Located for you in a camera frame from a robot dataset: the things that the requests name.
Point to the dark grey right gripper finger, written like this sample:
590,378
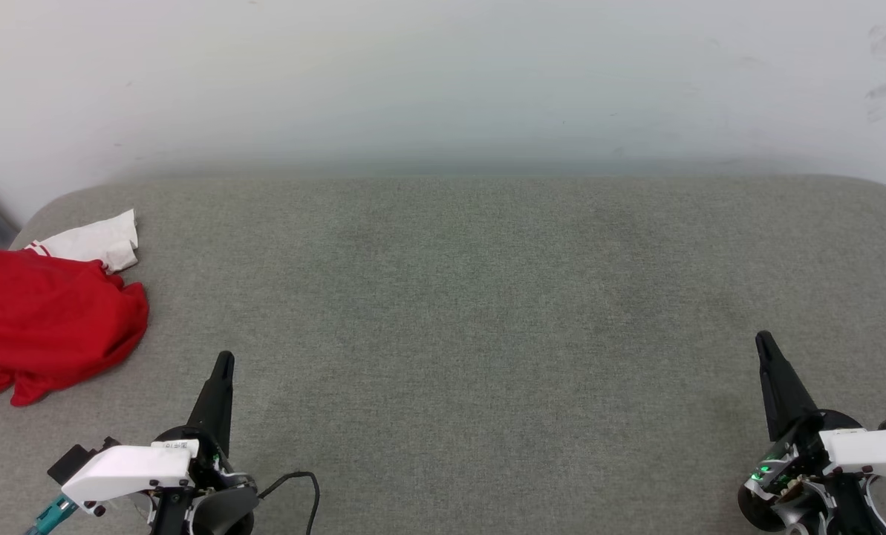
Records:
783,394

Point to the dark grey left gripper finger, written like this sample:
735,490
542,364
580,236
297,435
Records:
216,405

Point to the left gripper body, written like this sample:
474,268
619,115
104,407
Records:
220,505

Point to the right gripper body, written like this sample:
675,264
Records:
784,483

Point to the red jersey with white sleeves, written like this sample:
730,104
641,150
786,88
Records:
49,319

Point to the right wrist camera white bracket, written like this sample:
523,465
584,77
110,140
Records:
873,449

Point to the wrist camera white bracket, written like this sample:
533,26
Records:
873,449
127,468

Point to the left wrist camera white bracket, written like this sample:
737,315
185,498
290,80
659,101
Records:
127,468

